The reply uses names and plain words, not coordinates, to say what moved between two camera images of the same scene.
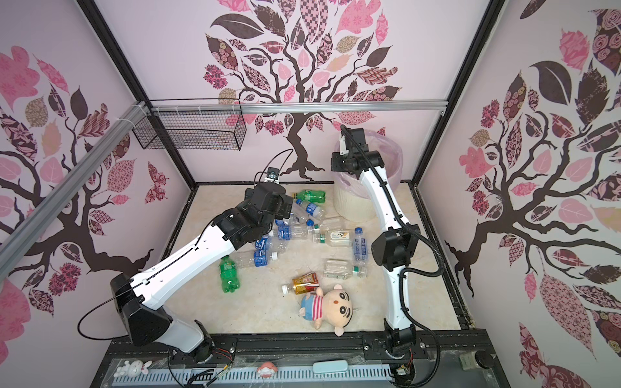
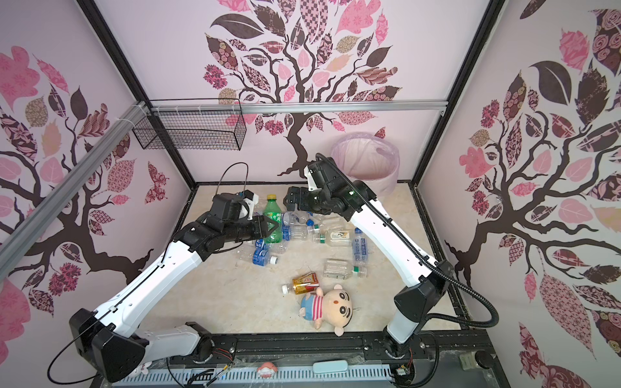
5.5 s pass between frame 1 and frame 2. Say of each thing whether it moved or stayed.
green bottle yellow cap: moved
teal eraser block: stayed
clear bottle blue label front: stayed
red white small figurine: stayed
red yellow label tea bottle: stayed
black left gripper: moved
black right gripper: moved
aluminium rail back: stayed
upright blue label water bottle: stayed
